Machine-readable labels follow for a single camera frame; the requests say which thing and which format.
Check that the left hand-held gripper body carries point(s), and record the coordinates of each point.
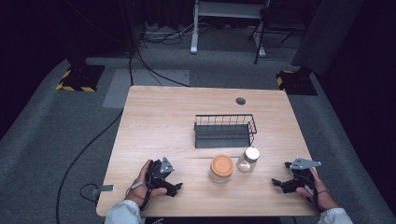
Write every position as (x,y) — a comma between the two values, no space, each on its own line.
(158,174)

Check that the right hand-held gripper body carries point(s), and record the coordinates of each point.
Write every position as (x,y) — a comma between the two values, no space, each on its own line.
(303,174)

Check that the glass jar with silver lid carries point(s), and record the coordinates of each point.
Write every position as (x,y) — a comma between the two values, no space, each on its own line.
(248,161)

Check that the glass jar with orange lid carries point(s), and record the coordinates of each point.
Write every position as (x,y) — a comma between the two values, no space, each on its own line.
(221,168)

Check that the person's left hand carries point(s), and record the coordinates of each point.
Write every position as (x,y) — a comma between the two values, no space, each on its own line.
(140,190)

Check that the person's right hand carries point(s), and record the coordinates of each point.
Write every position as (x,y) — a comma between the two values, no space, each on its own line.
(322,194)

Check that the grey tape piece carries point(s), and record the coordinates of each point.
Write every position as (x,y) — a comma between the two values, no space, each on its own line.
(106,188)

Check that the black stand base yellow stripes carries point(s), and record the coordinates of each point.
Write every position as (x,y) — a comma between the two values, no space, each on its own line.
(81,79)
(295,82)

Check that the black metal stand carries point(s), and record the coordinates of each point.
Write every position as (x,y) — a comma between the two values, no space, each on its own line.
(264,28)

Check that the grey curtain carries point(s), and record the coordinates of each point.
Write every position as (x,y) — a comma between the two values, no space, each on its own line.
(327,31)

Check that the white metal table frame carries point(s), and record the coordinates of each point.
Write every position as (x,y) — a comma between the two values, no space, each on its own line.
(225,9)

